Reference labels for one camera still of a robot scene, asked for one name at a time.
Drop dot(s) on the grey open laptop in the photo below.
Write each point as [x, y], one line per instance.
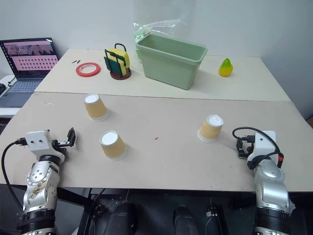
[27, 66]

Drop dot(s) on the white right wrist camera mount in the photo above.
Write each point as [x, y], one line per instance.
[262, 144]

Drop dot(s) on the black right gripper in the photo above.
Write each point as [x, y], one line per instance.
[249, 144]

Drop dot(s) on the yellow green toy pear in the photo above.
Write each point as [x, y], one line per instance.
[226, 68]

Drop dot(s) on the green plastic bin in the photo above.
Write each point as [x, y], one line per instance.
[171, 63]

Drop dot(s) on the brown ribbed paper cup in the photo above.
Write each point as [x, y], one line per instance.
[210, 129]
[113, 146]
[96, 107]

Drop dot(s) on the clear plastic bag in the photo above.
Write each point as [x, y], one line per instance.
[151, 27]

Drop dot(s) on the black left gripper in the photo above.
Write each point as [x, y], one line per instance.
[60, 147]

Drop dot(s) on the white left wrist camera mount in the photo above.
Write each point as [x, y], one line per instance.
[38, 143]

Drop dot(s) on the red tape roll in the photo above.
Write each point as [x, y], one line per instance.
[88, 69]

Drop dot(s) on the dark rounded shape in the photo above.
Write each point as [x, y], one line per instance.
[183, 219]
[123, 216]

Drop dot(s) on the yellow sponge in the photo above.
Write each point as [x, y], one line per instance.
[121, 57]

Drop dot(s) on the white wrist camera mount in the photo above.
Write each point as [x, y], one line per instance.
[38, 143]
[262, 144]

